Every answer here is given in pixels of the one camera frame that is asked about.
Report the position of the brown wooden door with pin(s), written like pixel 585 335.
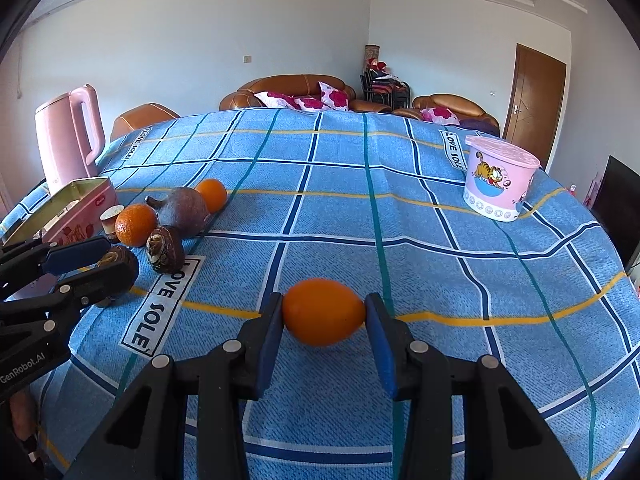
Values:
pixel 535 105

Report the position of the stack of dark chairs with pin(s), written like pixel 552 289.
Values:
pixel 385 92

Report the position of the brown leather armchair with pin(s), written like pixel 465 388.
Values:
pixel 450 101

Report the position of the brown leather recliner chair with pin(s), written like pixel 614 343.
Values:
pixel 145 117

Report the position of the red cloth bundle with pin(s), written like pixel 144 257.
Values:
pixel 377 65

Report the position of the white pillow with red flowers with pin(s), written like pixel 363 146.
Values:
pixel 275 99
pixel 334 96
pixel 310 104
pixel 440 115

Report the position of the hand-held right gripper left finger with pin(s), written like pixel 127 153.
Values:
pixel 270 345

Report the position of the large smooth orange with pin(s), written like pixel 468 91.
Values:
pixel 322 312

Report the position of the tall patterned vase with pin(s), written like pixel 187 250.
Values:
pixel 371 55

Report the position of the black television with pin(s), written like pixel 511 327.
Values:
pixel 617 205

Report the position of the blue plaid tablecloth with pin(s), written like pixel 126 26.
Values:
pixel 425 260

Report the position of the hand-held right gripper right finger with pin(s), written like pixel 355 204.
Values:
pixel 382 355

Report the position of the large dark brown fruit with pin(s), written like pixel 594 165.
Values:
pixel 182 210

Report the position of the pink electric kettle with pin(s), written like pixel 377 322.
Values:
pixel 60 145

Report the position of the small orange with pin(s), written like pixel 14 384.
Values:
pixel 214 195

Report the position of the pink cartoon-print lidded bucket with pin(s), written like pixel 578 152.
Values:
pixel 492 185

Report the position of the bumpy-skinned orange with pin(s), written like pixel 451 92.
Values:
pixel 135 225

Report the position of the brown leather sofa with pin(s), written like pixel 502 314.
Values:
pixel 280 82

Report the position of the purple seat cushion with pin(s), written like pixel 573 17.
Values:
pixel 477 125

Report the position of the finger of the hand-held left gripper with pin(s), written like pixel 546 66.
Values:
pixel 75 292
pixel 75 255

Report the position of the pink metal tin box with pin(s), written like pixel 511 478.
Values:
pixel 75 215

